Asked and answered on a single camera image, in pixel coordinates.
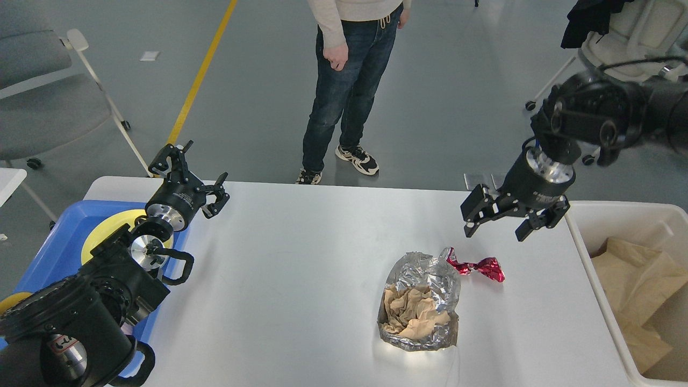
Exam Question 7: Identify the white office chair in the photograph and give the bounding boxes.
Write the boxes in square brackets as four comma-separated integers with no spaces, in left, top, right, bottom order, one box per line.
[526,0,688,166]

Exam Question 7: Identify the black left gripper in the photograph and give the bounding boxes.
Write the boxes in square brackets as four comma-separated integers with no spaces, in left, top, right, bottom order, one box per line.
[145,140,230,231]

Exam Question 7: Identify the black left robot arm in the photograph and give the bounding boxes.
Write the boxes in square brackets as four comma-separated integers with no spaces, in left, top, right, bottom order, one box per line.
[1,141,230,386]

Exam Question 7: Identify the red snack wrapper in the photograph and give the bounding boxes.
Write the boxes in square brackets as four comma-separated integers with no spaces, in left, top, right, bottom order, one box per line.
[440,247,505,283]

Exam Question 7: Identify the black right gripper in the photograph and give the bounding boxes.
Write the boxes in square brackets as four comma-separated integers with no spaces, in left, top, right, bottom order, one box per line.
[460,146,576,242]

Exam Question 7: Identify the white plastic bin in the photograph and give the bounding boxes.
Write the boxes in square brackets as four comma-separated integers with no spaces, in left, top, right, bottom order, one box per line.
[565,200,687,386]

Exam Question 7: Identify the yellow plastic plate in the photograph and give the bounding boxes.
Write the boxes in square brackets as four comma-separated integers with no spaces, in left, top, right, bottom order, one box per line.
[81,209,174,270]

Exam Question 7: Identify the black jacket on chair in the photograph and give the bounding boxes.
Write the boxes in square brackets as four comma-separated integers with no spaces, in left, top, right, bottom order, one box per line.
[560,1,633,49]

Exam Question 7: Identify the blue plastic tray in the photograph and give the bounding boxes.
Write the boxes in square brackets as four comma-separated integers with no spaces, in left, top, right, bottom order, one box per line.
[0,200,193,377]

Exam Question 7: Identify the brown paper bag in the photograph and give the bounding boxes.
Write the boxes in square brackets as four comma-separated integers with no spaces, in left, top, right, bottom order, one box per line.
[592,238,687,326]
[614,308,673,373]

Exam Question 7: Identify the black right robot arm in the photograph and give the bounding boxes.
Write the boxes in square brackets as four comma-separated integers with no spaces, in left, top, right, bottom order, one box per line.
[461,62,687,241]

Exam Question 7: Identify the floor socket plates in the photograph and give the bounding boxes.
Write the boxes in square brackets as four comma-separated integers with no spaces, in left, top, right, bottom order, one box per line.
[464,173,506,191]

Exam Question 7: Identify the grey chair at left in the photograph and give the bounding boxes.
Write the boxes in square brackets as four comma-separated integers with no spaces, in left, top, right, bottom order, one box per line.
[1,1,144,169]

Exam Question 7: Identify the teal yellow cup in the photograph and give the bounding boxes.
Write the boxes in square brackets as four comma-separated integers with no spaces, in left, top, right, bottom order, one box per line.
[0,292,33,314]

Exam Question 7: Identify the foil bag with paper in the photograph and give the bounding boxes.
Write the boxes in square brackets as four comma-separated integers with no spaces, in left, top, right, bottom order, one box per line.
[377,247,461,351]

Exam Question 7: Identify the white side table corner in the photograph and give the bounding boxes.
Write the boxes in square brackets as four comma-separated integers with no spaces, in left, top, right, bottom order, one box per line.
[0,167,27,207]

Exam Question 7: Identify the person in beige sweater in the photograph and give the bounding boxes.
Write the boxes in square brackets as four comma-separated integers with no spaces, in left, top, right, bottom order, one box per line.
[296,1,411,185]

